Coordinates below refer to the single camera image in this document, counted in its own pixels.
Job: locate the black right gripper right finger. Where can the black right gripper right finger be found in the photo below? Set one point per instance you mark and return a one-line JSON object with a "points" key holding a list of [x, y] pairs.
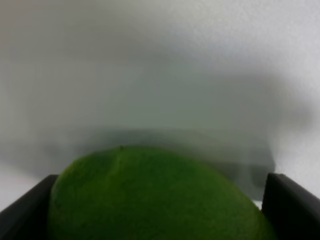
{"points": [[293, 212]]}

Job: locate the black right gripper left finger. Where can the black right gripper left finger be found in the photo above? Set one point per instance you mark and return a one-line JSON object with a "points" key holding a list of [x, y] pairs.
{"points": [[26, 218]]}

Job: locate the green lime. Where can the green lime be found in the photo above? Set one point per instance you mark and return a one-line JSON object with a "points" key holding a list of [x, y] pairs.
{"points": [[149, 193]]}

